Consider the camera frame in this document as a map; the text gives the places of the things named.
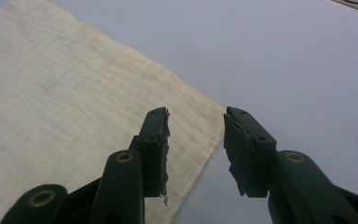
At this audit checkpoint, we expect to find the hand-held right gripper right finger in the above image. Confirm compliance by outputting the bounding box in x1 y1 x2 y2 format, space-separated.
223 105 278 199

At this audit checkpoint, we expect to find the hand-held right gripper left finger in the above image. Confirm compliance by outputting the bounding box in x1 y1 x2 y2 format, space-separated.
129 106 172 199

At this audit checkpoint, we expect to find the cream woven cloth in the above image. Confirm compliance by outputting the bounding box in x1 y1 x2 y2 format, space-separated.
0 0 227 224

